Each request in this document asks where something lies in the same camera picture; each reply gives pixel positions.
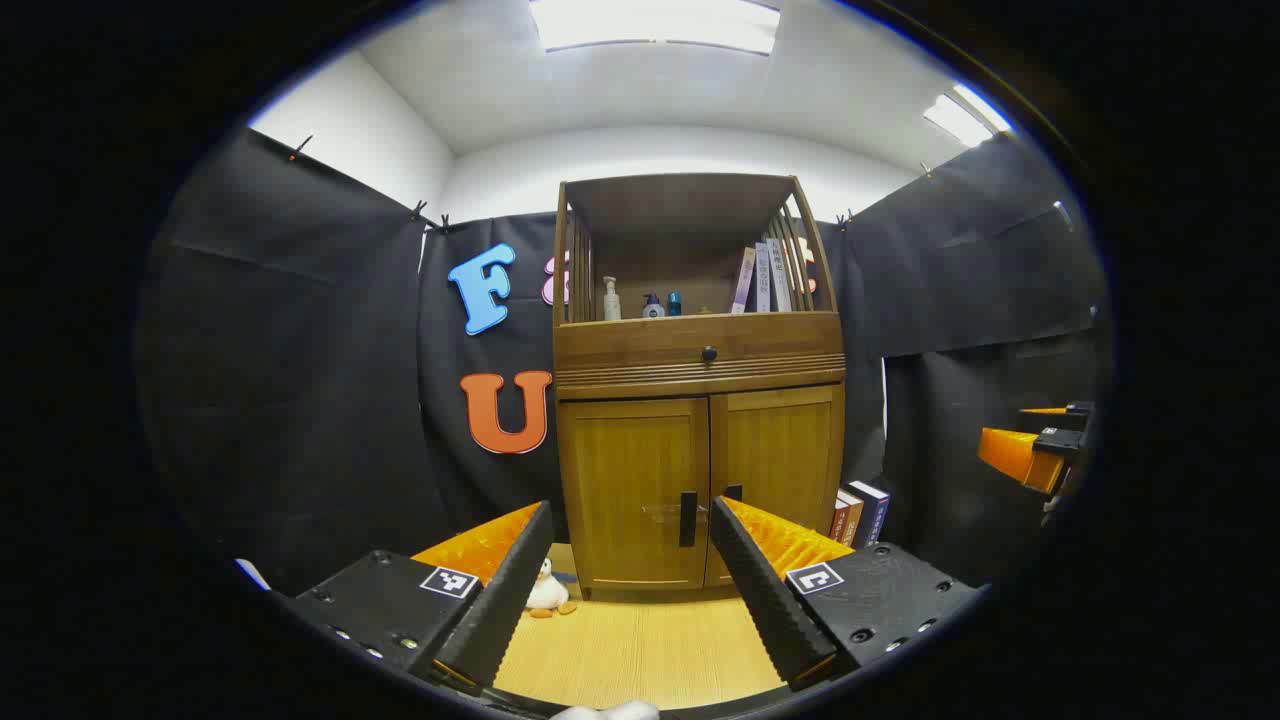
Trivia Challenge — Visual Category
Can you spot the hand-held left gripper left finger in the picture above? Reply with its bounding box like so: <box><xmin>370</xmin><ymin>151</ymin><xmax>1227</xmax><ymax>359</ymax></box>
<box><xmin>268</xmin><ymin>500</ymin><xmax>556</xmax><ymax>696</ymax></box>

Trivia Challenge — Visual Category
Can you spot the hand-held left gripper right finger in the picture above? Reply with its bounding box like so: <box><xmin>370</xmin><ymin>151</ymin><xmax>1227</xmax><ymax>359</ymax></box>
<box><xmin>708</xmin><ymin>495</ymin><xmax>986</xmax><ymax>693</ymax></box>

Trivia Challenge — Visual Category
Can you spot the wooden cabinet door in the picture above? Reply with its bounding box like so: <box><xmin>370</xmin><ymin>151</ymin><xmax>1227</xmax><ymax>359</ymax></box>
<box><xmin>705</xmin><ymin>385</ymin><xmax>846</xmax><ymax>588</ymax></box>
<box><xmin>557</xmin><ymin>397</ymin><xmax>711</xmax><ymax>591</ymax></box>

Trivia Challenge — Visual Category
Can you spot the wooden double-door shoe cabinet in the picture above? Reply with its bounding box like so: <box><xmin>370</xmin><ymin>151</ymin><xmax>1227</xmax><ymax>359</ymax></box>
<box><xmin>552</xmin><ymin>173</ymin><xmax>848</xmax><ymax>601</ymax></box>

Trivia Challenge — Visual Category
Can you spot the wooden cabinet drawer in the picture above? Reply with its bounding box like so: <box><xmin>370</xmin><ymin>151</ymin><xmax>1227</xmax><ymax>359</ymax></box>
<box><xmin>555</xmin><ymin>313</ymin><xmax>846</xmax><ymax>386</ymax></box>

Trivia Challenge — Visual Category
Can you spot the white plush duck toy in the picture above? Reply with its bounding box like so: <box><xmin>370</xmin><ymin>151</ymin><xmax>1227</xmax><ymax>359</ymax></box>
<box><xmin>524</xmin><ymin>558</ymin><xmax>579</xmax><ymax>618</ymax></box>

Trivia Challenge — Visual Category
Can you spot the dark blue book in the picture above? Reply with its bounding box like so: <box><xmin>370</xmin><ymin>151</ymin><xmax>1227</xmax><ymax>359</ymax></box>
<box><xmin>848</xmin><ymin>480</ymin><xmax>891</xmax><ymax>549</ymax></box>

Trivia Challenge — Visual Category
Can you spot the grey book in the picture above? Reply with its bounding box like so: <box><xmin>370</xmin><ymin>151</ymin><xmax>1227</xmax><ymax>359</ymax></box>
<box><xmin>766</xmin><ymin>237</ymin><xmax>793</xmax><ymax>312</ymax></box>

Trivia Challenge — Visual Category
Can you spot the purple book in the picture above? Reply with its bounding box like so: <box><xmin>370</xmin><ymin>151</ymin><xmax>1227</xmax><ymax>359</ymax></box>
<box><xmin>730</xmin><ymin>247</ymin><xmax>758</xmax><ymax>315</ymax></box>

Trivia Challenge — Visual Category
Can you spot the small ceiling light panel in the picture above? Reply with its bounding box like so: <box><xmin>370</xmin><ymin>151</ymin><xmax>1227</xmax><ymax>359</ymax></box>
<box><xmin>922</xmin><ymin>83</ymin><xmax>1013</xmax><ymax>149</ymax></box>

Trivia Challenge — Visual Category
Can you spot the black backdrop cloth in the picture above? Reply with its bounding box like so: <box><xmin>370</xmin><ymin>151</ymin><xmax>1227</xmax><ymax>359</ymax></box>
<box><xmin>135</xmin><ymin>125</ymin><xmax>1111</xmax><ymax>596</ymax></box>

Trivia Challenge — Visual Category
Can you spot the large ceiling light panel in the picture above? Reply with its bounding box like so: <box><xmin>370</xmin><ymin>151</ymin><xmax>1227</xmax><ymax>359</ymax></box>
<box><xmin>528</xmin><ymin>0</ymin><xmax>781</xmax><ymax>56</ymax></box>

